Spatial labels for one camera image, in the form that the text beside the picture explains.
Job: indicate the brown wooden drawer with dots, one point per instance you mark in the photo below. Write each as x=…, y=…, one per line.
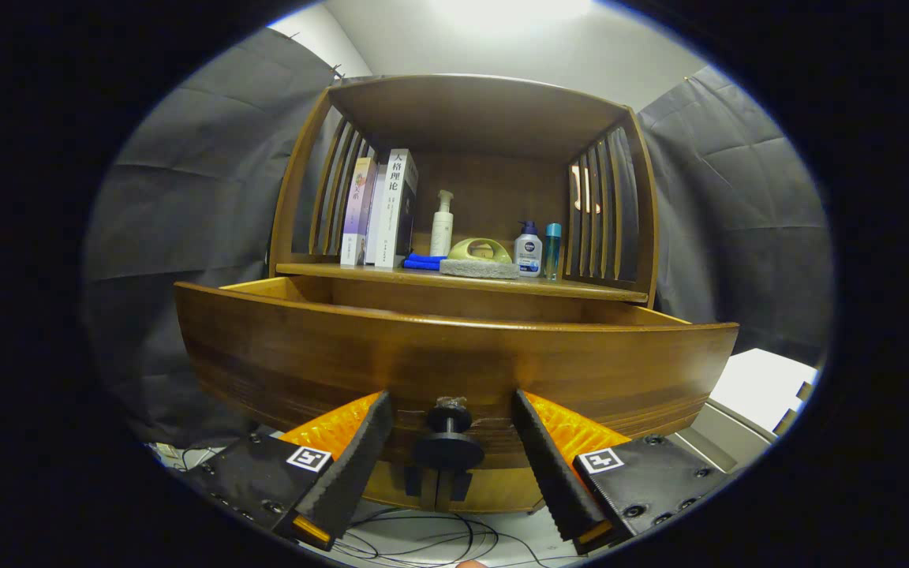
x=462, y=355

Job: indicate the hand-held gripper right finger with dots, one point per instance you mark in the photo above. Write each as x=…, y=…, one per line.
x=557, y=473

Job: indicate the wooden cabinet door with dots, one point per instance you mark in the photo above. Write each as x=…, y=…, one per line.
x=391, y=487
x=502, y=489

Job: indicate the brown wooden cabinet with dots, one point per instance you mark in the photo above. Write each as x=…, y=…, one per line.
x=486, y=118

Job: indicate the thick white book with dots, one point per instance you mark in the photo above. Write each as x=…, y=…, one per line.
x=397, y=205

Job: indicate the purple book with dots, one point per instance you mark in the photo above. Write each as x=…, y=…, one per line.
x=358, y=209

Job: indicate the thin white book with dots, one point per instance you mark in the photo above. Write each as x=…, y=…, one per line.
x=376, y=213

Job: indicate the white lotion bottle blue cap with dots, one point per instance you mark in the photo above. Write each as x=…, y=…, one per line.
x=529, y=252

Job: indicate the green scrub brush grey pad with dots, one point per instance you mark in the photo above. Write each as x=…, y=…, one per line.
x=480, y=268

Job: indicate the teal glass bottle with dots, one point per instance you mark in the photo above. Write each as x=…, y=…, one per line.
x=552, y=248

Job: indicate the white pump bottle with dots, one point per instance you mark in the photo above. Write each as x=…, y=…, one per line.
x=442, y=229

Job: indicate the black drawer knob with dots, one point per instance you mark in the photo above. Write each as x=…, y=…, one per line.
x=448, y=450

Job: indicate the blue folded cloth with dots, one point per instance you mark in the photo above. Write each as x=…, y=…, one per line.
x=421, y=261

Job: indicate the ceiling light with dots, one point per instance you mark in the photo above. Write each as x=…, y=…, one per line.
x=514, y=8

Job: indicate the wooden countertop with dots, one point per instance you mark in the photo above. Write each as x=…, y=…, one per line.
x=565, y=289

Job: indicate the grey slatted panel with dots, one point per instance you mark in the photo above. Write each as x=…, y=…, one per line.
x=727, y=434

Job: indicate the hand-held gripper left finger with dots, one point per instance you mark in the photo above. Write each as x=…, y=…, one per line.
x=356, y=473

